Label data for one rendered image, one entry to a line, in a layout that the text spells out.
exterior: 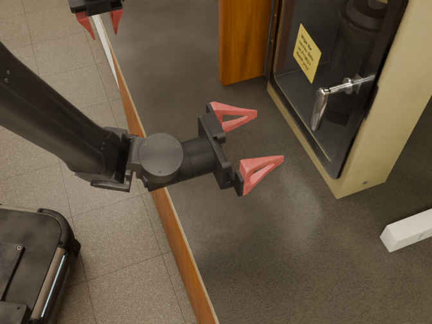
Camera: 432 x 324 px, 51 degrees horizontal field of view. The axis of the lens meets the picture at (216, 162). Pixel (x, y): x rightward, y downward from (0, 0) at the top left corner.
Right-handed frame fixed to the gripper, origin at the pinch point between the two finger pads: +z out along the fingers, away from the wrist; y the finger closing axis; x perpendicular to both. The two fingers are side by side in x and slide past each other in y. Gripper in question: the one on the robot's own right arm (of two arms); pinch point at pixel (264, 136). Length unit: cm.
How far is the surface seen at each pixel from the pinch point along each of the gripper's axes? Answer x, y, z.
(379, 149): 7.2, -4.5, 20.5
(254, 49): 12.6, 32.4, 13.8
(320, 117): -0.6, 0.0, 9.7
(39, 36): 118, 197, -41
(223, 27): 4.8, 32.6, 6.1
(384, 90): -8.6, -4.3, 15.8
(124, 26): 22, 63, -10
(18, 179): 116, 98, -64
